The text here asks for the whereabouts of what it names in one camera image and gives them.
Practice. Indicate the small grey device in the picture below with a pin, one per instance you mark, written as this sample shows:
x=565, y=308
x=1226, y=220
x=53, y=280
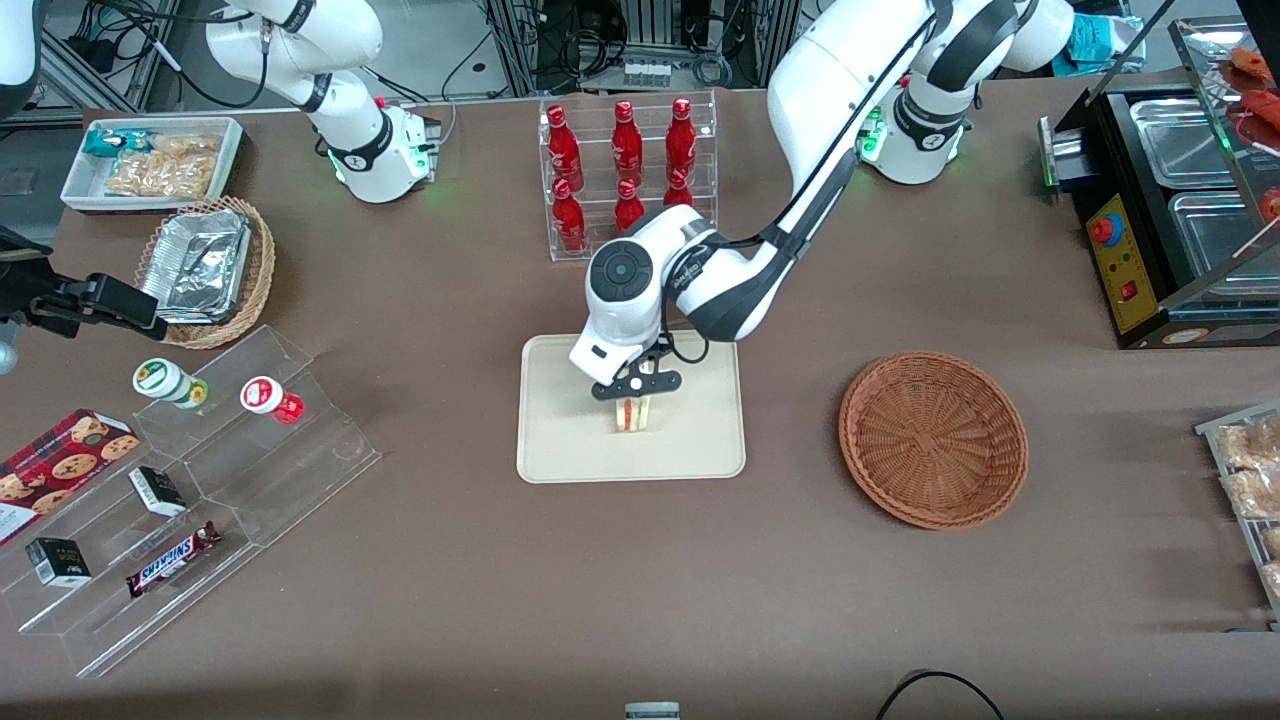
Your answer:
x=652, y=711

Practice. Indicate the clear acrylic bottle rack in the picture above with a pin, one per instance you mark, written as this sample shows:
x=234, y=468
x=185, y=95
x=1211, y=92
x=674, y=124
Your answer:
x=705, y=130

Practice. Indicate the pale fried snack bag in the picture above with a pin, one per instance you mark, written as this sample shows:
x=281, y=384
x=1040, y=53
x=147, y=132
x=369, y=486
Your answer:
x=165, y=172

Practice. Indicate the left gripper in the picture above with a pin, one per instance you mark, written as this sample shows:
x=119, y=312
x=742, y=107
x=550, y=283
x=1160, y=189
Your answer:
x=661, y=346

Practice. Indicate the clear bag of fried snacks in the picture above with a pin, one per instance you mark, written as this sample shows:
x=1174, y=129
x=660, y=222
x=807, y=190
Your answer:
x=1272, y=578
x=1272, y=540
x=1255, y=493
x=1250, y=445

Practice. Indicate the plastic-wrapped triangle sandwich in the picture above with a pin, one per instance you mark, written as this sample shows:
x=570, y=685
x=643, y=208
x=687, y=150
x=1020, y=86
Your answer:
x=632, y=415

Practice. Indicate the red cookie box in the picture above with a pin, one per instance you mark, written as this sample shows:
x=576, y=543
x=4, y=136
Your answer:
x=60, y=460

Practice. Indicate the tray with pastries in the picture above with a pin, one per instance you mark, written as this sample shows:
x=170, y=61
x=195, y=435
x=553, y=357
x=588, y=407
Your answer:
x=1215, y=432

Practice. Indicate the red lidded drink cup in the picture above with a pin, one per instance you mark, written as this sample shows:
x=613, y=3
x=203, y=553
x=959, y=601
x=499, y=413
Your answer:
x=268, y=397

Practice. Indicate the small black box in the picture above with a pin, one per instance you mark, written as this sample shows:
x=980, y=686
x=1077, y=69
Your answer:
x=58, y=562
x=158, y=491

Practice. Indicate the beige rectangular serving tray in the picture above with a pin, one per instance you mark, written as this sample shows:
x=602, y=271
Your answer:
x=560, y=440

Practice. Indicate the light wicker basket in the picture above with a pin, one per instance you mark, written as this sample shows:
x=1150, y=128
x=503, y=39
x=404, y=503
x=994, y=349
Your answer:
x=258, y=280

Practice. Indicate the green lidded drink cup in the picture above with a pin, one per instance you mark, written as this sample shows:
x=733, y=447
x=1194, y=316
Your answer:
x=165, y=380

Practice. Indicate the dark parked right gripper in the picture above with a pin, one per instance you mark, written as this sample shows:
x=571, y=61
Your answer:
x=45, y=301

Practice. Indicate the teal snack packet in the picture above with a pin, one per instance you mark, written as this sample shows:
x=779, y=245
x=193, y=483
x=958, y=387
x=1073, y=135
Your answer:
x=115, y=142

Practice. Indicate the black yellow food warmer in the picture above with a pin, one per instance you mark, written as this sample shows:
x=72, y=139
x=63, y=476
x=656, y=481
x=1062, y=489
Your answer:
x=1120, y=260

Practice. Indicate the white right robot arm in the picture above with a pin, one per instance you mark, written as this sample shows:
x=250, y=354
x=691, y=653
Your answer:
x=340, y=110

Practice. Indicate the white power strip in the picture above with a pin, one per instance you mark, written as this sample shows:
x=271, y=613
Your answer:
x=646, y=72

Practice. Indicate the grey tray of snacks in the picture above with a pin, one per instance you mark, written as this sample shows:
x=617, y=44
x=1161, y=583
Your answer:
x=75, y=190

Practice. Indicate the stack of foil containers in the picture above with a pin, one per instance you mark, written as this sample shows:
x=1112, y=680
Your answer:
x=195, y=265

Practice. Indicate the Snickers chocolate bar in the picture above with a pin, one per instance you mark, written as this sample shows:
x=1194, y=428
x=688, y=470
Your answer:
x=170, y=560

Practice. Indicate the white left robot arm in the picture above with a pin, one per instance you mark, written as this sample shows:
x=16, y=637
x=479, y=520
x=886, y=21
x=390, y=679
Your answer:
x=830, y=80

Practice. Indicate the clear acrylic stepped stand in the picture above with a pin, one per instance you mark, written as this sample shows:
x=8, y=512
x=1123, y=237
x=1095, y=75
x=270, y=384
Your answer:
x=110, y=630
x=300, y=480

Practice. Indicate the red cola bottle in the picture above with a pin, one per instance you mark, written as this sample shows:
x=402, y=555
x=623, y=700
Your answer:
x=681, y=140
x=627, y=145
x=678, y=188
x=628, y=205
x=569, y=220
x=565, y=150

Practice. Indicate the steel food pan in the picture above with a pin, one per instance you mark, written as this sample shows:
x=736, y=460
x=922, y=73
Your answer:
x=1220, y=235
x=1180, y=140

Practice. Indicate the brown round wicker basket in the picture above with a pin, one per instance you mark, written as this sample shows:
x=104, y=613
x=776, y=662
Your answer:
x=930, y=440

